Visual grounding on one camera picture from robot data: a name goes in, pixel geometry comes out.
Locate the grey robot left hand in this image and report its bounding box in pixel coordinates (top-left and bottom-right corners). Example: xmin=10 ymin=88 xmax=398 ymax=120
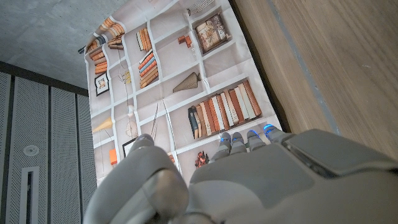
xmin=83 ymin=124 xmax=398 ymax=224

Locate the printed bookshelf backdrop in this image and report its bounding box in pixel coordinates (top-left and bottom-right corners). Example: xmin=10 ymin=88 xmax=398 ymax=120
xmin=83 ymin=0 xmax=289 ymax=187

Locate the dark perforated cabinet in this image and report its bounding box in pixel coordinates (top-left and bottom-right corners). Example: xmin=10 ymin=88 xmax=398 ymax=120
xmin=0 ymin=60 xmax=98 ymax=224

